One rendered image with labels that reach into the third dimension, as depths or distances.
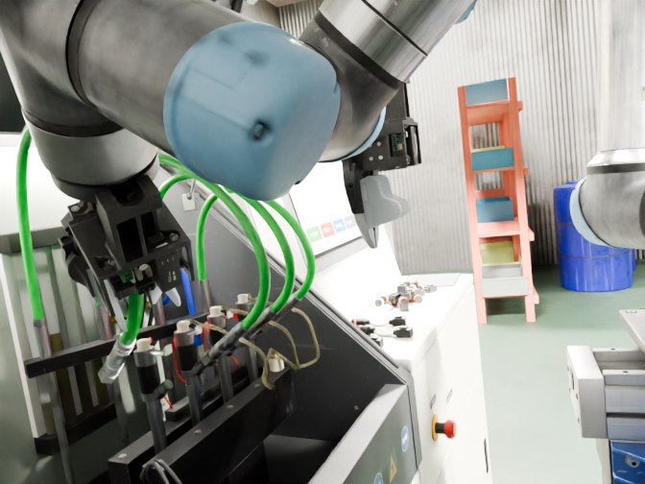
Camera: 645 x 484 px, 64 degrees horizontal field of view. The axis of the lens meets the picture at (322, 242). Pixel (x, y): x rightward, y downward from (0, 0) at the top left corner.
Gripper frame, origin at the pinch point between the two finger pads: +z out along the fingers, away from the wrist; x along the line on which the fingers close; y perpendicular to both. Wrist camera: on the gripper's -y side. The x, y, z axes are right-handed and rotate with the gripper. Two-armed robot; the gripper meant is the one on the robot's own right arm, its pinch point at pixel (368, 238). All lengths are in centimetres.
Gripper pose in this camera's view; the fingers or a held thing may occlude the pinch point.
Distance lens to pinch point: 66.6
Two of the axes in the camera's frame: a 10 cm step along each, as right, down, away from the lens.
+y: 9.0, -0.6, -4.3
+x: 4.2, -1.6, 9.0
